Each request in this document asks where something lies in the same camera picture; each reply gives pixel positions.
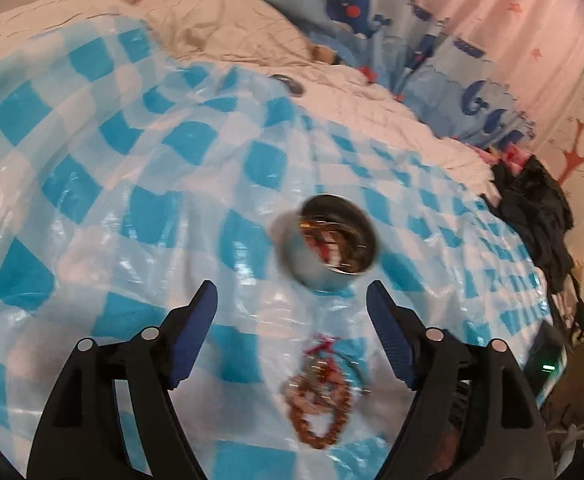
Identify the white grid pillow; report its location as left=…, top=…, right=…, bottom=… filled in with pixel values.
left=137, top=0, right=319, bottom=69

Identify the round metal tin lid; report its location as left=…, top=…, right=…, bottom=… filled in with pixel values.
left=269, top=74, right=306, bottom=97

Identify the white grid quilt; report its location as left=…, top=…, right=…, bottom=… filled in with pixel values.
left=0, top=0, right=496, bottom=202

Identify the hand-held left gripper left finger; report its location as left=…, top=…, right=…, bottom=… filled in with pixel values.
left=26, top=280, right=219, bottom=480

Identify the pink cloth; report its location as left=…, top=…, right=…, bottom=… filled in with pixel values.
left=477, top=142, right=531, bottom=169

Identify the blue white checkered plastic sheet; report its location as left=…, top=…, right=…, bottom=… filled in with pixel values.
left=0, top=15, right=556, bottom=480

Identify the red white bead bracelet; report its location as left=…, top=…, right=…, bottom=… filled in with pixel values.
left=299, top=217, right=369, bottom=275

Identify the red braided bracelet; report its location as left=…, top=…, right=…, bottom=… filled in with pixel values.
left=304, top=336, right=339, bottom=362

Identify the thin dark red cord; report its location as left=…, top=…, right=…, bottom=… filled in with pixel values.
left=331, top=350, right=374, bottom=397

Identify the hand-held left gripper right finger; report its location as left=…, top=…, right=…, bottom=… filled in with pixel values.
left=366, top=280, right=555, bottom=480

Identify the whale print curtain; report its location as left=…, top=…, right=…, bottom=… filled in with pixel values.
left=249, top=0, right=584, bottom=149

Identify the brown bead bracelet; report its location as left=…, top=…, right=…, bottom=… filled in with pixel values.
left=284, top=360, right=351, bottom=449

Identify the dark device with green light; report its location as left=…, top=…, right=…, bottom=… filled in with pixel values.
left=524, top=335, right=571, bottom=406

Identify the round metal tin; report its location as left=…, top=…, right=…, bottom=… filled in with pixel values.
left=274, top=194, right=384, bottom=295

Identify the pile of dark clothes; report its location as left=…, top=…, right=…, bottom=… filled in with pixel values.
left=482, top=155, right=581, bottom=312

